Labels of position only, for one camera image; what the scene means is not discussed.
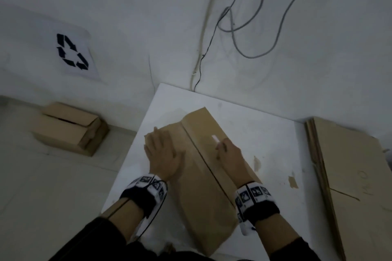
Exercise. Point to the person's left hand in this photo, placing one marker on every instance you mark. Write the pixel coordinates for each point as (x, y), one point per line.
(163, 156)

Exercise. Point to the person's right hand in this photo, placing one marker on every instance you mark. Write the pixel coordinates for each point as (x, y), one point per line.
(234, 163)

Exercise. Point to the person's left forearm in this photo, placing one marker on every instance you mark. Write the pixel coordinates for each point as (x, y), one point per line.
(122, 218)

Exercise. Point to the person's right forearm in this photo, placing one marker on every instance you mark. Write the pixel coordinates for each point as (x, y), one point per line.
(275, 233)

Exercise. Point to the person's black trouser legs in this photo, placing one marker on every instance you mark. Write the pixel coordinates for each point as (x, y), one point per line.
(183, 254)

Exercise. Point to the clear tape scrap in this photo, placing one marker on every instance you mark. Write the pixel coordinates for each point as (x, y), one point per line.
(257, 163)

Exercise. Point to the white table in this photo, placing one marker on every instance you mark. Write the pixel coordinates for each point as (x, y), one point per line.
(260, 129)

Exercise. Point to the brown tape scrap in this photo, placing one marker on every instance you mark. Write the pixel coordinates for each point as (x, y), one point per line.
(293, 182)

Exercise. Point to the white recycling symbol sign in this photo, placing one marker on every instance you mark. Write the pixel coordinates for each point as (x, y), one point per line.
(46, 56)

